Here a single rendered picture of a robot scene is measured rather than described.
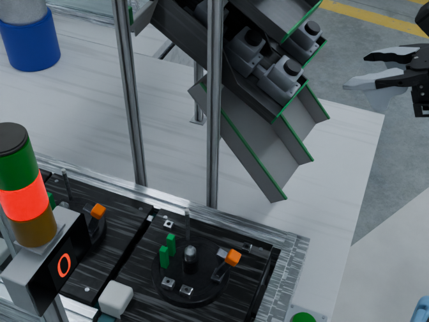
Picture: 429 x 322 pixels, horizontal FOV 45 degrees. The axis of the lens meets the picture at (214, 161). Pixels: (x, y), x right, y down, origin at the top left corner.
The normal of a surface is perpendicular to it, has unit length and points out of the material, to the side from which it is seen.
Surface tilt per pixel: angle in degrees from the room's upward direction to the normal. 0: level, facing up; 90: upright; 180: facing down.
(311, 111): 90
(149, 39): 0
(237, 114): 45
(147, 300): 0
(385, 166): 0
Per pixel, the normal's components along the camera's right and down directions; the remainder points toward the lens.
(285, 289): 0.02, -0.71
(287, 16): 0.37, -0.49
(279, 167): 0.61, -0.24
